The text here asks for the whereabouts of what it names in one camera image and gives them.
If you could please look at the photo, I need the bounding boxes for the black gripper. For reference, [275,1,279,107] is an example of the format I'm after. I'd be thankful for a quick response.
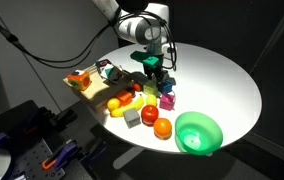
[143,53,170,86]

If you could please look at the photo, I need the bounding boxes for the light green block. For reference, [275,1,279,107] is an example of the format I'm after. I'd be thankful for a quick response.
[143,79,159,96]

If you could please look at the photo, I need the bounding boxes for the blue block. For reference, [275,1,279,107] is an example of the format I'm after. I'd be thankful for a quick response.
[158,80,174,95]

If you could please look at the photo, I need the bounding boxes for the magenta block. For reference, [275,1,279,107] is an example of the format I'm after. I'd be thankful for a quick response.
[158,92,177,112]

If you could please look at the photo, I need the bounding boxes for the orange red block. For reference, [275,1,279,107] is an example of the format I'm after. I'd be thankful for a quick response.
[115,89,134,107]

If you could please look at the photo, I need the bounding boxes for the grey block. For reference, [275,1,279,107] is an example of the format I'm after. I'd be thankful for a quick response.
[122,107,142,130]

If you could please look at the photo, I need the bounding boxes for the wooden tray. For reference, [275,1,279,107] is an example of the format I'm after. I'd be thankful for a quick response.
[62,64,136,113]

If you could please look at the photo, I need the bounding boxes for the yellow green toy fruit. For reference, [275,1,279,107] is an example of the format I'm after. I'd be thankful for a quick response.
[145,93,158,107]

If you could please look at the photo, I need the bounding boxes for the red toy strawberry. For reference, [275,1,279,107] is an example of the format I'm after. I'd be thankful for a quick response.
[132,82,142,93]

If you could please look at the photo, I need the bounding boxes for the red toy tomato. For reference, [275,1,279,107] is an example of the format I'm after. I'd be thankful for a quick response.
[140,104,160,127]

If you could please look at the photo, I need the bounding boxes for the yellow toy banana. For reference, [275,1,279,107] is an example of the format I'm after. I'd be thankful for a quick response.
[110,94,146,118]

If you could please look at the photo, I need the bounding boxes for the white cube teal triangle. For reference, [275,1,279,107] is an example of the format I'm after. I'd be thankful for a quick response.
[103,64,126,85]

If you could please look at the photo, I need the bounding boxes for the orange toy fruit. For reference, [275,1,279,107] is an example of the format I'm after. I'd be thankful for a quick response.
[153,117,173,140]

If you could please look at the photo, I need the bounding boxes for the yellow toy lemon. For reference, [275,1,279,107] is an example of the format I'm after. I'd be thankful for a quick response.
[106,97,122,113]

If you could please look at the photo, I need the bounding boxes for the black cube letter D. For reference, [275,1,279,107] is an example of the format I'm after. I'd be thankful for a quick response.
[95,58,114,75]

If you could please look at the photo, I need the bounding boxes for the green plastic bowl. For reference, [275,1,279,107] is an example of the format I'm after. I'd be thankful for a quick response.
[174,111,224,157]

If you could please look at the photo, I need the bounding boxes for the orange soft picture cube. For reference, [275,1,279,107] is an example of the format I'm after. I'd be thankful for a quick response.
[66,69,93,92]

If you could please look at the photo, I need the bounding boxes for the white table leg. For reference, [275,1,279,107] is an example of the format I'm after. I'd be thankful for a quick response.
[112,146,147,171]

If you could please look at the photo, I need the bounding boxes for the black equipment rack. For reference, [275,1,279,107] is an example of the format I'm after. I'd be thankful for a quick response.
[0,99,108,180]

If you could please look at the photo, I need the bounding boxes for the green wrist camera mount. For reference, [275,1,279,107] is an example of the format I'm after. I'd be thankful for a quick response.
[129,50,160,70]

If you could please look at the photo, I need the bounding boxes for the black hanging cable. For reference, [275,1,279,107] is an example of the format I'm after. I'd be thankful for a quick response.
[0,5,120,70]

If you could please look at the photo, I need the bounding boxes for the purple clamp orange handle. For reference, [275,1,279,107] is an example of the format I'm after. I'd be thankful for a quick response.
[41,139,80,171]

